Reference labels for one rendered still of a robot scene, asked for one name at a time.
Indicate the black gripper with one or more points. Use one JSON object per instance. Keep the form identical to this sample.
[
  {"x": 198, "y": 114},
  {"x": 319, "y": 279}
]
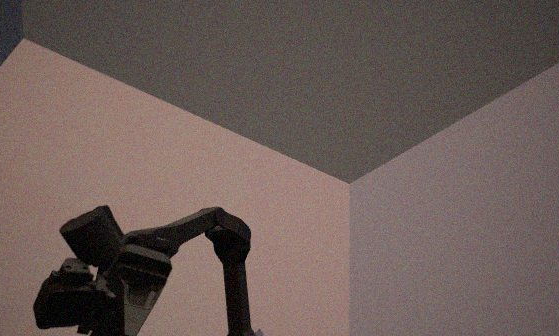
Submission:
[{"x": 134, "y": 280}]

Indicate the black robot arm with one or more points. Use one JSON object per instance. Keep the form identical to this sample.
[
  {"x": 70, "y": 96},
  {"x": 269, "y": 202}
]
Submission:
[{"x": 95, "y": 238}]

